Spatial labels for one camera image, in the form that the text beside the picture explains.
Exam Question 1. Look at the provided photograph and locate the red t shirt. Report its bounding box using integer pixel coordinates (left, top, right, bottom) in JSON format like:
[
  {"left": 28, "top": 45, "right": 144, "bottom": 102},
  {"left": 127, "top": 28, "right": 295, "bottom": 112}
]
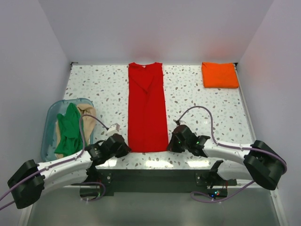
[{"left": 127, "top": 63, "right": 168, "bottom": 153}]

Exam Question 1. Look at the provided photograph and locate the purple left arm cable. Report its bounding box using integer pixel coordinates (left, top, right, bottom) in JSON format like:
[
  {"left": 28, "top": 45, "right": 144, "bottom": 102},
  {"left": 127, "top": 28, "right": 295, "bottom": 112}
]
[{"left": 0, "top": 114, "right": 111, "bottom": 210}]

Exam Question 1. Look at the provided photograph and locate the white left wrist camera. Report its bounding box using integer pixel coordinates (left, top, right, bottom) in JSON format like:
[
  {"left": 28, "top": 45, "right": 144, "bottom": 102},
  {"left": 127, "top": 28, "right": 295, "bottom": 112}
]
[{"left": 106, "top": 123, "right": 120, "bottom": 136}]

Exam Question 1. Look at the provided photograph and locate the clear blue plastic bin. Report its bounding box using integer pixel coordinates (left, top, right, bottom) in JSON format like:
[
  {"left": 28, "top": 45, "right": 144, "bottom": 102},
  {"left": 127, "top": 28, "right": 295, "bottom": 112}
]
[{"left": 41, "top": 98, "right": 94, "bottom": 162}]

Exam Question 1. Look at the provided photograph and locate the folded orange t shirt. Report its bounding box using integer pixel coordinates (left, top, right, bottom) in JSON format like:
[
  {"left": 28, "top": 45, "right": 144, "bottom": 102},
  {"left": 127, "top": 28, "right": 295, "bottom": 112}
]
[{"left": 201, "top": 62, "right": 239, "bottom": 89}]

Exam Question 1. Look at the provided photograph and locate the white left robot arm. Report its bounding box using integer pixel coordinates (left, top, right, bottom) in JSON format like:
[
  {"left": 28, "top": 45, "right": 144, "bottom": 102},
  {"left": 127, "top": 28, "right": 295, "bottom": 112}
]
[{"left": 8, "top": 134, "right": 131, "bottom": 209}]

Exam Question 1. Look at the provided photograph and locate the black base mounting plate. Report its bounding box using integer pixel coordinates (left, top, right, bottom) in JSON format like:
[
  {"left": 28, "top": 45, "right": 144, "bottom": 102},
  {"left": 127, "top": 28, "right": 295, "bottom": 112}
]
[{"left": 70, "top": 169, "right": 238, "bottom": 202}]

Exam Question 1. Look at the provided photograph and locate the beige t shirt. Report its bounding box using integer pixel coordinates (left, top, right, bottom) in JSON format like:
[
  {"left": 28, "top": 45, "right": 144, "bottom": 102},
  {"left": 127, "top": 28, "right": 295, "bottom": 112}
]
[{"left": 55, "top": 104, "right": 96, "bottom": 159}]

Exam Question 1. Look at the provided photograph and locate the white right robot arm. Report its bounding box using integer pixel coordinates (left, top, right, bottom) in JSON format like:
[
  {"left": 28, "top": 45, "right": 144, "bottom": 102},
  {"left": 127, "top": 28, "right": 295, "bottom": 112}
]
[{"left": 167, "top": 125, "right": 287, "bottom": 190}]

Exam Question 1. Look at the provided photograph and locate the green t shirt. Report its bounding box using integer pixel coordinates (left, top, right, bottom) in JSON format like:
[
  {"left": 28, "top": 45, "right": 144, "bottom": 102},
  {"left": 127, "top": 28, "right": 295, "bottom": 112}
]
[{"left": 55, "top": 103, "right": 83, "bottom": 157}]

